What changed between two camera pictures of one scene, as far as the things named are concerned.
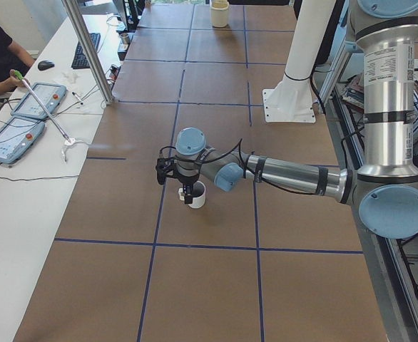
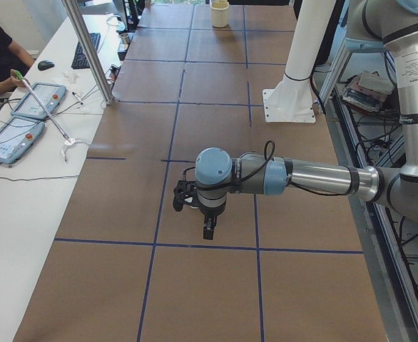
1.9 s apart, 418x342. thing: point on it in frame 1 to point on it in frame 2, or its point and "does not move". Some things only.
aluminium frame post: x=80 y=23 does not move
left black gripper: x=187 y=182 to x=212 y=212
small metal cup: x=125 y=38 does not move
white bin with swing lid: x=220 y=10 does not move
